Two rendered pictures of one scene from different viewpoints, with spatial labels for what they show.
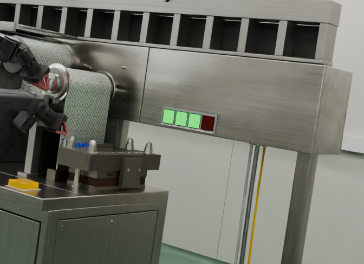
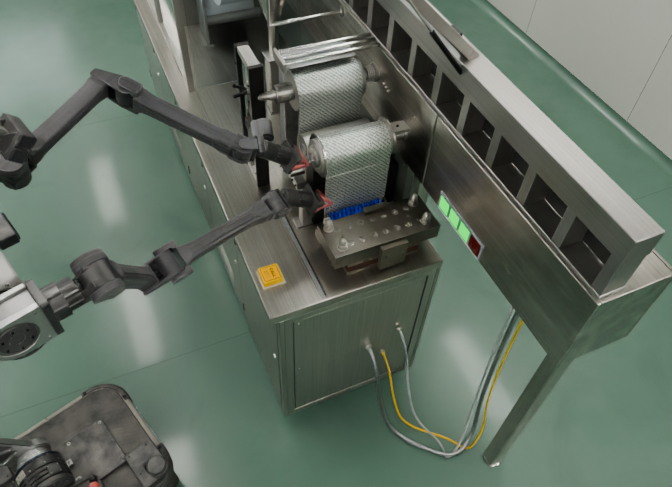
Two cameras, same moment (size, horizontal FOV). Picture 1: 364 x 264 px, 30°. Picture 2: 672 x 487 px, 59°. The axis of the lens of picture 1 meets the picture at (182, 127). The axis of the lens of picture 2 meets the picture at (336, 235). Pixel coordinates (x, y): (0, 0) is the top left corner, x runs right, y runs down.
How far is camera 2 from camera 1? 1.81 m
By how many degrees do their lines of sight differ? 52
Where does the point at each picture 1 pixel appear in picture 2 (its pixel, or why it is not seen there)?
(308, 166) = not seen: hidden behind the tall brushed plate
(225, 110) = (491, 247)
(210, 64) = (487, 189)
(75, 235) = (317, 323)
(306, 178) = not seen: hidden behind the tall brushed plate
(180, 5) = (471, 89)
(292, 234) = (546, 370)
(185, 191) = (616, 34)
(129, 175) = (388, 259)
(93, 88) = (365, 156)
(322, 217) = not seen: outside the picture
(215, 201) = (645, 59)
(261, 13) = (550, 180)
